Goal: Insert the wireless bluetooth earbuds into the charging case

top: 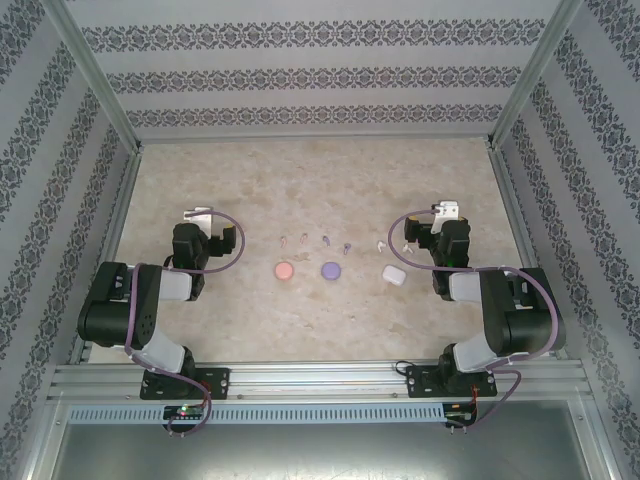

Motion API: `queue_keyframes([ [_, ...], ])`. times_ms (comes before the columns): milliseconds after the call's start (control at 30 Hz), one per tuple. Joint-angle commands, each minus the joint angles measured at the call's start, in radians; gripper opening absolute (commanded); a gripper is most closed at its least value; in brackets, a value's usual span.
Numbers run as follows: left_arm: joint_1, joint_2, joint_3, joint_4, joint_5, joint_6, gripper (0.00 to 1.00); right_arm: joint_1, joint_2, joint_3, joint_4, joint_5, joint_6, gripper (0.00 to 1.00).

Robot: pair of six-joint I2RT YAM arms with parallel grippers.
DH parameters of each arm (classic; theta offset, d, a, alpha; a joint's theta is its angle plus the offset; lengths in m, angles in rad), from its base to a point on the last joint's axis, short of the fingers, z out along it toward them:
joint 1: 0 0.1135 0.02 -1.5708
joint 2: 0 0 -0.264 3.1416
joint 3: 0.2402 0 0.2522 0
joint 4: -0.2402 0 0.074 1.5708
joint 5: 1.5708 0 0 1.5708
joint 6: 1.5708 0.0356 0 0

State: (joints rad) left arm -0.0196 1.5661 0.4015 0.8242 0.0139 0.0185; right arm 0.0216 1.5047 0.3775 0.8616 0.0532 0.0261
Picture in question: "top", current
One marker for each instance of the white charging case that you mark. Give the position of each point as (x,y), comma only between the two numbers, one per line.
(393,274)

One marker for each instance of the pink round charging case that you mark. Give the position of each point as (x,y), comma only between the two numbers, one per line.
(284,270)

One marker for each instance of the purple round charging case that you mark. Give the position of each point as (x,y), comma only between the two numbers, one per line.
(331,270)

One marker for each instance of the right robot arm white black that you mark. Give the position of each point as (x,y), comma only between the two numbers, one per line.
(525,325)

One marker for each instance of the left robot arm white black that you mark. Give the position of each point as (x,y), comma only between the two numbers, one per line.
(150,320)

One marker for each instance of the grey metal sheet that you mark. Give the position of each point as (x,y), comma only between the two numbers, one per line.
(320,450)

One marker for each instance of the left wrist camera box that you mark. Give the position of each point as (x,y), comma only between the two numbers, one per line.
(197,214)

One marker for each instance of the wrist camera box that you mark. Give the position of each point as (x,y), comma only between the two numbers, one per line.
(197,214)
(447,207)

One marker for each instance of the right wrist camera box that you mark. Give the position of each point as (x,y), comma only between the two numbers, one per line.
(447,207)

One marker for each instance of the right aluminium side rail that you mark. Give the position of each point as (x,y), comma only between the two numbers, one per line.
(512,210)

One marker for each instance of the aluminium side rail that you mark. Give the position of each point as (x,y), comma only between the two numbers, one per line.
(512,210)
(119,210)

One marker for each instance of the left aluminium side rail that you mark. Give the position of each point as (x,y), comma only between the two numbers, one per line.
(119,210)

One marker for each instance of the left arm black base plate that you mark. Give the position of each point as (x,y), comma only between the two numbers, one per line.
(217,382)

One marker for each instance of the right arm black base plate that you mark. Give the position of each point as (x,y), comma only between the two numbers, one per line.
(417,382)

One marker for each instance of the aluminium mounting rail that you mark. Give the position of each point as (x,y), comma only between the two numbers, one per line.
(320,380)

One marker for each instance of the right aluminium frame post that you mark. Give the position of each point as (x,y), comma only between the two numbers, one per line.
(537,70)

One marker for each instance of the aluminium frame post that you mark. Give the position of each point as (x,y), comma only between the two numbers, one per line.
(90,70)
(537,70)

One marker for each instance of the left aluminium frame post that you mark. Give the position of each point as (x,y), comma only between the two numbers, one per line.
(90,70)

